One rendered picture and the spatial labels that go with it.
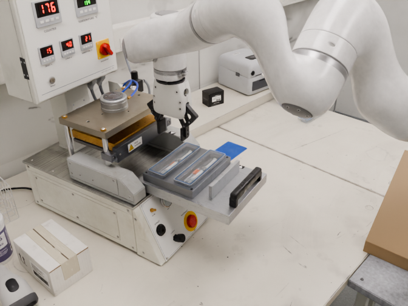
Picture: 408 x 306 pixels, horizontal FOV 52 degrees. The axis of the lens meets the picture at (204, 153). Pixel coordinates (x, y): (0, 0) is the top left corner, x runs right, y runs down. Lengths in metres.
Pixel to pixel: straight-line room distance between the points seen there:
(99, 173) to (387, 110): 0.75
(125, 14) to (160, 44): 0.93
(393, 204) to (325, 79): 0.72
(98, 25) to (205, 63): 0.97
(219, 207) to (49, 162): 0.60
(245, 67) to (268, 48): 1.41
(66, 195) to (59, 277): 0.28
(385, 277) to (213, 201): 0.52
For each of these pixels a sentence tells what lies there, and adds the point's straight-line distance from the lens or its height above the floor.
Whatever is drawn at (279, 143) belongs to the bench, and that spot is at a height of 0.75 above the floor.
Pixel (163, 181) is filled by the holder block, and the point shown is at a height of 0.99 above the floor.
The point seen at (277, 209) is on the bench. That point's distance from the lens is 1.42.
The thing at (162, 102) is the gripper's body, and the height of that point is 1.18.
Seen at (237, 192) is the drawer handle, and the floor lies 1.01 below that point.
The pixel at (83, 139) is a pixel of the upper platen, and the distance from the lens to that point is 1.27.
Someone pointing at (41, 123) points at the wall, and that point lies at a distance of 1.73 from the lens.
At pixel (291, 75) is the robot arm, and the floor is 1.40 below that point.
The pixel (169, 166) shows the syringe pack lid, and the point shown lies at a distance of 1.16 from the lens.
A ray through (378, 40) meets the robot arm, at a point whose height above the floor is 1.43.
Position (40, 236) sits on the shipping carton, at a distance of 1.26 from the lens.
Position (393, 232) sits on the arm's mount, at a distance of 1.31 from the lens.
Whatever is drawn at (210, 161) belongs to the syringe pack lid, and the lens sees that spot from 1.17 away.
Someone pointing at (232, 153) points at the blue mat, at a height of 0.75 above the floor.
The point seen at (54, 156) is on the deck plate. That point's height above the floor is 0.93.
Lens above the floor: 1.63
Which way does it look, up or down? 31 degrees down
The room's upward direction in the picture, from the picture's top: 1 degrees counter-clockwise
